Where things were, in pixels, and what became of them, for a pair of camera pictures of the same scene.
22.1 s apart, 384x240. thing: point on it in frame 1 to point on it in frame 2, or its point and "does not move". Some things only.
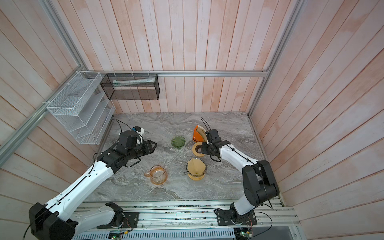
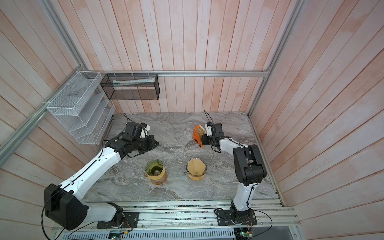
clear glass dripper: x=196 y=169 does not move
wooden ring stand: x=194 y=149 to x=158 y=177
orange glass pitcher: x=158 y=175 does not move
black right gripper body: x=206 y=148 to x=208 y=140
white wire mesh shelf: x=82 y=107 does not move
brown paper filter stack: x=202 y=132 does not move
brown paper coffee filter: x=195 y=166 does not move
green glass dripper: x=178 y=141 to x=154 y=167
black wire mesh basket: x=131 y=86 does not move
